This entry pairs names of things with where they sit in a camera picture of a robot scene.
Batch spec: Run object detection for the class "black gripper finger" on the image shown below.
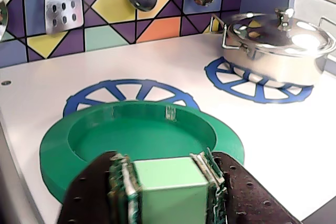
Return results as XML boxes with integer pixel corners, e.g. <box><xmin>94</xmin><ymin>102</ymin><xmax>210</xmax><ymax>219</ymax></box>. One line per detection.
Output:
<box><xmin>190</xmin><ymin>147</ymin><xmax>303</xmax><ymax>224</ymax></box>
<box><xmin>57</xmin><ymin>151</ymin><xmax>144</xmax><ymax>224</ymax></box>

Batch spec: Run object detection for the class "green plastic plate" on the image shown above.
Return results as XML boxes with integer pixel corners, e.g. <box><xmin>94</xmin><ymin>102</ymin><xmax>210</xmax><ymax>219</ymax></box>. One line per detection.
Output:
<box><xmin>39</xmin><ymin>100</ymin><xmax>246</xmax><ymax>224</ymax></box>

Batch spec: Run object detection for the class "steel pot lid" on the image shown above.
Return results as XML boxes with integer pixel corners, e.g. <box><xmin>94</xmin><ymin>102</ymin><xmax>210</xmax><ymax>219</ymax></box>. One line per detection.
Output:
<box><xmin>226</xmin><ymin>7</ymin><xmax>336</xmax><ymax>57</ymax></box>

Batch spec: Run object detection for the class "steel cooking pot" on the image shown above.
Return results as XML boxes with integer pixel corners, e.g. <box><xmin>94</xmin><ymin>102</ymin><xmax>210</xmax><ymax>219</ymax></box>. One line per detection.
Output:
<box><xmin>209</xmin><ymin>13</ymin><xmax>333</xmax><ymax>89</ymax></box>

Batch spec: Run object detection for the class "blue toy kitchen unit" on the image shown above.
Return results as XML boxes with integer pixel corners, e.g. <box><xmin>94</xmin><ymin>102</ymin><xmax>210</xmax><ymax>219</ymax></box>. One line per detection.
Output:
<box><xmin>0</xmin><ymin>0</ymin><xmax>336</xmax><ymax>224</ymax></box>

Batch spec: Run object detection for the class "metal slotted spatula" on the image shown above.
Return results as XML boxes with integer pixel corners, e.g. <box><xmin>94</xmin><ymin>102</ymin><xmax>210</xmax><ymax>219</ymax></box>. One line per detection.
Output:
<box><xmin>44</xmin><ymin>0</ymin><xmax>85</xmax><ymax>35</ymax></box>

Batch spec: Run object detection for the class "metal skimmer spoon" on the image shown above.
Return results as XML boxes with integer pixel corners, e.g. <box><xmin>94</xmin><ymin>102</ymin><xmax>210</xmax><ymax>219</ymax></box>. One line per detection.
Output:
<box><xmin>0</xmin><ymin>0</ymin><xmax>9</xmax><ymax>42</ymax></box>

